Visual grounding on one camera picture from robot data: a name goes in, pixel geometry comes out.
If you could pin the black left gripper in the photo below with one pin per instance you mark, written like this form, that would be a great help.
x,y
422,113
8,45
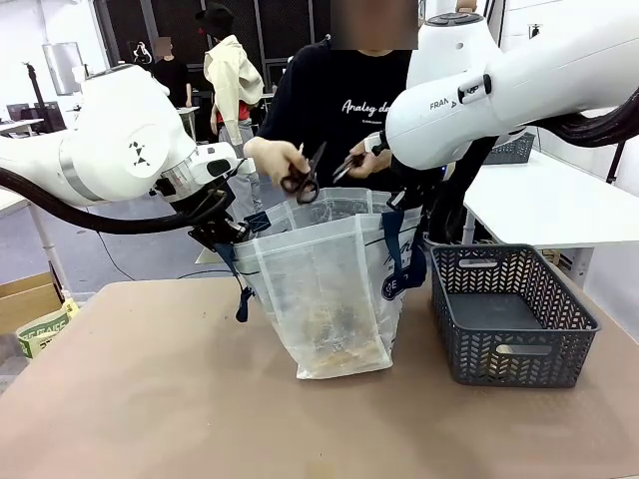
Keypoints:
x,y
212,234

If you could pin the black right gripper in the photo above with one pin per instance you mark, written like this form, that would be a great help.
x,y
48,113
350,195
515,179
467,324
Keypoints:
x,y
412,184

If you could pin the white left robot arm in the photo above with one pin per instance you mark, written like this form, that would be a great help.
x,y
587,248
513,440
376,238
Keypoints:
x,y
115,144

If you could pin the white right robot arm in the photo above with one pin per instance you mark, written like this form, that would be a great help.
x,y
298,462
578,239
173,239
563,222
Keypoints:
x,y
499,90

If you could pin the person's left hand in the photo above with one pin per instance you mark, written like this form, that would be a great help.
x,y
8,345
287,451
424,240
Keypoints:
x,y
372,162

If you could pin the person's right hand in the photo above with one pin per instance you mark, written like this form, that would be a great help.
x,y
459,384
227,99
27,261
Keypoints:
x,y
272,157

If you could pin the metal floor plate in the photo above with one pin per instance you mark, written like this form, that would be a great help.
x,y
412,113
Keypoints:
x,y
205,257

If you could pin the person in black T-shirt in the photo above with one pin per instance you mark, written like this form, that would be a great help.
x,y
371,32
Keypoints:
x,y
339,80

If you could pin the mannequin with beige jacket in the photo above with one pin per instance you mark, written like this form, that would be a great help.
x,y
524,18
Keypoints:
x,y
229,80

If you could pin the white side table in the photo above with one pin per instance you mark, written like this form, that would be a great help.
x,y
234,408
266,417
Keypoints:
x,y
549,199

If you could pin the background person in black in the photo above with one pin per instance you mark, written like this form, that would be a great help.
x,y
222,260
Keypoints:
x,y
172,75

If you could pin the green printed cardboard box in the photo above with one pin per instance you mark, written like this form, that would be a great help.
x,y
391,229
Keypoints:
x,y
47,332

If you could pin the black monitor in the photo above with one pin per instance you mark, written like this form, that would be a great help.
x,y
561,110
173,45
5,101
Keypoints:
x,y
50,116

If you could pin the brown cardboard box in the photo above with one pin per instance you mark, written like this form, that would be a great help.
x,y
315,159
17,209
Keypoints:
x,y
25,304

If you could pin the grey standing panel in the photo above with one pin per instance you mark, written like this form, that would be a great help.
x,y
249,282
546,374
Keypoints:
x,y
62,67

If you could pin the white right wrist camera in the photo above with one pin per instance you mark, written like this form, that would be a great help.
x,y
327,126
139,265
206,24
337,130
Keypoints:
x,y
374,142

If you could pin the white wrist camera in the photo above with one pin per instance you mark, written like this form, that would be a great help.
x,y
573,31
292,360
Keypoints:
x,y
247,165
374,142

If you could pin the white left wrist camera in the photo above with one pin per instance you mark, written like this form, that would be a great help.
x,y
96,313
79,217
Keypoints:
x,y
247,165

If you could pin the black tripod with camera head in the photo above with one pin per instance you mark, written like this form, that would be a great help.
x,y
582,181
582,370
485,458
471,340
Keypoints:
x,y
535,30

